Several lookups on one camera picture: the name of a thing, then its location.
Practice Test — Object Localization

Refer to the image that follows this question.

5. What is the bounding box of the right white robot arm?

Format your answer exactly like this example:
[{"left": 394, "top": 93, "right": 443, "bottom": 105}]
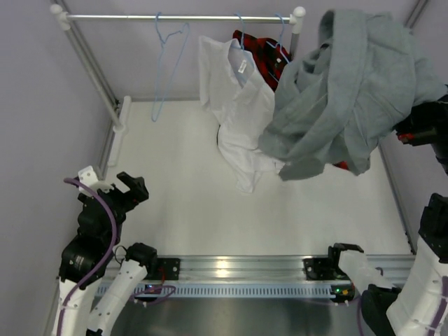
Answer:
[{"left": 325, "top": 96, "right": 447, "bottom": 335}]

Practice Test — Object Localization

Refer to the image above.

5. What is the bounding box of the blue hanger under white shirt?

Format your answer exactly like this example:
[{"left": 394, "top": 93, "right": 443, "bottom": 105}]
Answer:
[{"left": 232, "top": 13, "right": 253, "bottom": 52}]

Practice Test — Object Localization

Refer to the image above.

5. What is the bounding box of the right aluminium frame post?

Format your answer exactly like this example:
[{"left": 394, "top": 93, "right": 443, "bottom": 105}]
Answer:
[{"left": 404, "top": 0, "right": 430, "bottom": 29}]

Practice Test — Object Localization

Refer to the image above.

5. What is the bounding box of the white rack foot bar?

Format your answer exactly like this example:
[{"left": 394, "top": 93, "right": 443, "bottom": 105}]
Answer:
[{"left": 107, "top": 95, "right": 132, "bottom": 167}]

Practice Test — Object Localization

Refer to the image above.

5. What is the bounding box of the empty light blue hanger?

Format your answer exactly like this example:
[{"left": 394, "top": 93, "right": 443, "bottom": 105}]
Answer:
[{"left": 150, "top": 12, "right": 190, "bottom": 123}]

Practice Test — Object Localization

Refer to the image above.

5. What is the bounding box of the white shirt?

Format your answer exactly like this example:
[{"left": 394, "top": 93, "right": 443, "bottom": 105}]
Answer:
[{"left": 199, "top": 36, "right": 283, "bottom": 193}]

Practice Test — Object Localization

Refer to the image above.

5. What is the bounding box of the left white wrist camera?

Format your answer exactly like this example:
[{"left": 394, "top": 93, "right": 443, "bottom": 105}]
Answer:
[{"left": 78, "top": 166, "right": 114, "bottom": 193}]

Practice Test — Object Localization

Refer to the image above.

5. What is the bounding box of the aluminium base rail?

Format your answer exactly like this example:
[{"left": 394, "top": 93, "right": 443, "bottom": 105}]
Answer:
[{"left": 104, "top": 254, "right": 417, "bottom": 281}]

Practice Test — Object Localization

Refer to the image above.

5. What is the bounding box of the grey shirt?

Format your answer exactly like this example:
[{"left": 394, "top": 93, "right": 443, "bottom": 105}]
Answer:
[{"left": 258, "top": 9, "right": 447, "bottom": 181}]

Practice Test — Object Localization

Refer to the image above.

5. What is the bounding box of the rack upright pole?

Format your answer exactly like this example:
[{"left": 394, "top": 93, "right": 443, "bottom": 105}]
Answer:
[
  {"left": 59, "top": 21, "right": 124, "bottom": 132},
  {"left": 290, "top": 24, "right": 302, "bottom": 60}
]

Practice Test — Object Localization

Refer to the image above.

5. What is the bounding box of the right rack upright pole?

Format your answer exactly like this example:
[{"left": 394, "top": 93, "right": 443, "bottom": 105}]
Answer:
[{"left": 290, "top": 24, "right": 302, "bottom": 60}]

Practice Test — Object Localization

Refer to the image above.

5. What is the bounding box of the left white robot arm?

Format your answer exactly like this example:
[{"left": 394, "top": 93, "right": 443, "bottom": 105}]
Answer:
[{"left": 52, "top": 167, "right": 158, "bottom": 335}]

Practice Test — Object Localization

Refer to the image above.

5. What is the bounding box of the left rack upright pole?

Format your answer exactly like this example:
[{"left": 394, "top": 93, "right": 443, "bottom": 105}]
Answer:
[{"left": 59, "top": 21, "right": 124, "bottom": 132}]

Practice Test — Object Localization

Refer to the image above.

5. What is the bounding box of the blue hanger under plaid shirt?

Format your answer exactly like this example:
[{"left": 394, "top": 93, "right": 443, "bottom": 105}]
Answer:
[{"left": 266, "top": 13, "right": 291, "bottom": 83}]

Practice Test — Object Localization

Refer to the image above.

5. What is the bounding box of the perforated cable duct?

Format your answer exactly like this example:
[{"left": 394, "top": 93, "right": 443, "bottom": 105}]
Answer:
[{"left": 94, "top": 283, "right": 337, "bottom": 299}]

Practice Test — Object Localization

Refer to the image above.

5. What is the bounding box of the metal clothes rail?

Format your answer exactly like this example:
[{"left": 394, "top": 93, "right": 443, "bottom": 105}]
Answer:
[{"left": 50, "top": 4, "right": 307, "bottom": 29}]

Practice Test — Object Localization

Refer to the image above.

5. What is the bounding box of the red black plaid shirt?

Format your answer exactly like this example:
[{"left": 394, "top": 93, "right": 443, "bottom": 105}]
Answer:
[{"left": 232, "top": 30, "right": 351, "bottom": 172}]

